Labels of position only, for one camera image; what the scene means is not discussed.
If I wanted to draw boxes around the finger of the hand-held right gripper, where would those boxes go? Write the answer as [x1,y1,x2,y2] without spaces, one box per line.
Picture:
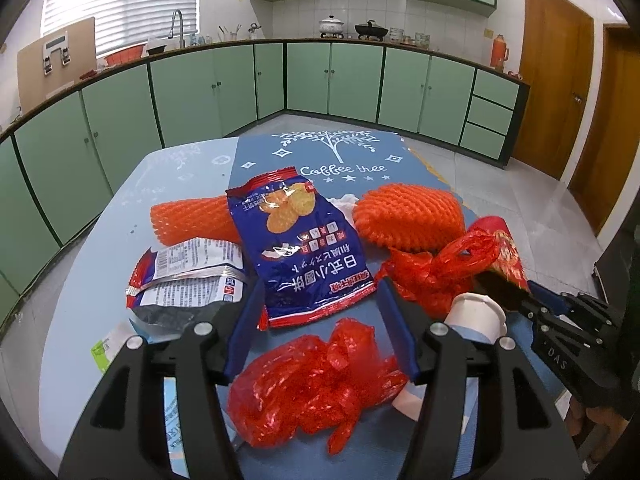
[525,280,571,313]
[472,269,541,322]

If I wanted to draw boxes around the blue snack bag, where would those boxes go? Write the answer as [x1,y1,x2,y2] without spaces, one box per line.
[225,169,377,331]

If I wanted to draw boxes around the wide orange foam net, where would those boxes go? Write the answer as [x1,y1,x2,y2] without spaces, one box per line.
[352,183,466,253]

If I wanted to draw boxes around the knotted red plastic bag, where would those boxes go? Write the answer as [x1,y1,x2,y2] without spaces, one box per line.
[375,227,501,318]

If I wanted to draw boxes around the white paper cup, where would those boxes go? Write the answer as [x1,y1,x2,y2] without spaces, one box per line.
[392,292,507,421]

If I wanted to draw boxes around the blue printed tablecloth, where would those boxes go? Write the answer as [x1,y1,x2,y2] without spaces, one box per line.
[42,130,576,480]

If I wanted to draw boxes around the green and white packet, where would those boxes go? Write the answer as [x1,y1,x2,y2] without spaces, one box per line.
[90,322,136,373]

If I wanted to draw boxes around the red thermos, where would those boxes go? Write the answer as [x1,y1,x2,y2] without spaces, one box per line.
[490,34,510,71]

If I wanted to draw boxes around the metal faucet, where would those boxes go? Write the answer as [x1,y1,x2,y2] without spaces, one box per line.
[169,9,187,48]

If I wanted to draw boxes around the red printed packet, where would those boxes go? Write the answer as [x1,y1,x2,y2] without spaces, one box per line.
[475,216,531,293]

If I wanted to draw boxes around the person's right hand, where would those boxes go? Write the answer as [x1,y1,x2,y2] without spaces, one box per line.
[567,395,627,466]

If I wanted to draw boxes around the crumpled red plastic bag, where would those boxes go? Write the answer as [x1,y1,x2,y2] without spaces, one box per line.
[227,317,408,456]

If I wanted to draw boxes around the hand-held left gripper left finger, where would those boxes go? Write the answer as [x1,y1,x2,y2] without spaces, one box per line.
[59,277,267,480]

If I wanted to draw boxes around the wooden door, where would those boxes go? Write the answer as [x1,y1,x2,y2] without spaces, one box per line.
[514,0,596,181]
[570,22,640,236]

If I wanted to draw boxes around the white and red snack wrapper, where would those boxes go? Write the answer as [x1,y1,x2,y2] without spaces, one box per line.
[125,237,249,343]

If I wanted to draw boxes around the blue and white wrapper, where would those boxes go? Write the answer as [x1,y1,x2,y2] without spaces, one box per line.
[162,375,241,480]

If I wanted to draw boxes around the black wok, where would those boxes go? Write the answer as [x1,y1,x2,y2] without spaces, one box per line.
[355,20,390,41]

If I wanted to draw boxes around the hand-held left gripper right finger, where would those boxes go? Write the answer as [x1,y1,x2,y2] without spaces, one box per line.
[376,277,584,480]

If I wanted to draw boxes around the long orange foam net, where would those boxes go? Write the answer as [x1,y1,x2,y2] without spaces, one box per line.
[150,195,244,250]

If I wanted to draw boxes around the white window blinds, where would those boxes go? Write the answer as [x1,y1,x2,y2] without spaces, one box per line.
[42,0,201,56]

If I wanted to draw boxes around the black container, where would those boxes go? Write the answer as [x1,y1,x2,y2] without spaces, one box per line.
[594,230,640,311]

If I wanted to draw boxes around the green lower kitchen cabinets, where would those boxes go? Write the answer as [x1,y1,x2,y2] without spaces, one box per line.
[0,40,530,321]

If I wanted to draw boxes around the cardboard board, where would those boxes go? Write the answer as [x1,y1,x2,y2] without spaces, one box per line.
[17,16,97,106]

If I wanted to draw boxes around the red basin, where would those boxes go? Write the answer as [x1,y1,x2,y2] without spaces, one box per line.
[103,44,147,66]

